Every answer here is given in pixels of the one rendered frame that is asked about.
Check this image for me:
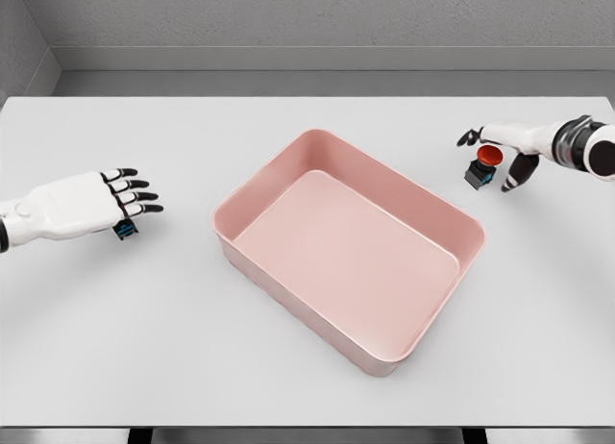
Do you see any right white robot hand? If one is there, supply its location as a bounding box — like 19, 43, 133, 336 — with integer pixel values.
456, 120, 558, 193

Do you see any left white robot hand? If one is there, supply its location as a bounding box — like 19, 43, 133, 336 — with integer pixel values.
27, 167, 165, 240

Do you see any pink rectangular basket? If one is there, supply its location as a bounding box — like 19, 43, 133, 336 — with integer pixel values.
210, 128, 486, 379

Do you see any red-capped industrial switch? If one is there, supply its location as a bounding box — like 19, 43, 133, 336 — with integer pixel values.
463, 144, 505, 191

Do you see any black industrial switch with blue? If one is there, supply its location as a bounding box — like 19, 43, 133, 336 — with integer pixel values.
112, 218, 140, 242

